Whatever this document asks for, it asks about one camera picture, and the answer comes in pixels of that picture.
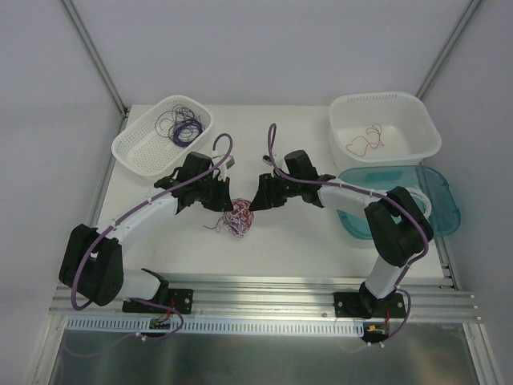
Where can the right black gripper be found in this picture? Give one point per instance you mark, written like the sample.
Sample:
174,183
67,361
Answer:
267,190

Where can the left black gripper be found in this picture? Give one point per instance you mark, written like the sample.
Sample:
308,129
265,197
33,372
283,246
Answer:
216,192

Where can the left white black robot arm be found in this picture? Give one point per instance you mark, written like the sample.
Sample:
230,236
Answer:
93,261

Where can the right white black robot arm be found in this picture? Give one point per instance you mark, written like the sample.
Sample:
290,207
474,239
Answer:
399,229

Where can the white perforated basket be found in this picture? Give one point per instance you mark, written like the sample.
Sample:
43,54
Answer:
159,139

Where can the white plastic tub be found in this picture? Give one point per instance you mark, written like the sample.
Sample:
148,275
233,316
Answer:
380,129

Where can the teal transparent plastic bin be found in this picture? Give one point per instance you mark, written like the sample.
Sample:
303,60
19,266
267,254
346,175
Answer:
444,215

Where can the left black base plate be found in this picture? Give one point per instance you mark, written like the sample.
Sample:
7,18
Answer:
177,299

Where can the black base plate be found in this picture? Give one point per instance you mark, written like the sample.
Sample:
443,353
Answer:
177,299
351,304

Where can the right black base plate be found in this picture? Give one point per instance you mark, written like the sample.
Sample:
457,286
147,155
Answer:
351,304

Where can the white slotted cable duct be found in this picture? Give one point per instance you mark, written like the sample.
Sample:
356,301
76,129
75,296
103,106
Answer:
217,326

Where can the aluminium mounting rail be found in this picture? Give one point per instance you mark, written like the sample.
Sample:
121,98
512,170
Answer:
216,296

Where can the left aluminium frame post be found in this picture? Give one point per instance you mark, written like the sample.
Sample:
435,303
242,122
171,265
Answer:
79,26

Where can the aluminium frame post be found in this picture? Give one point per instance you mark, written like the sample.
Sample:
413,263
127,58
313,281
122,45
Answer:
464,20
79,26

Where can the right aluminium frame post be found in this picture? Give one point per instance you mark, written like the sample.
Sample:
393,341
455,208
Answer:
464,20

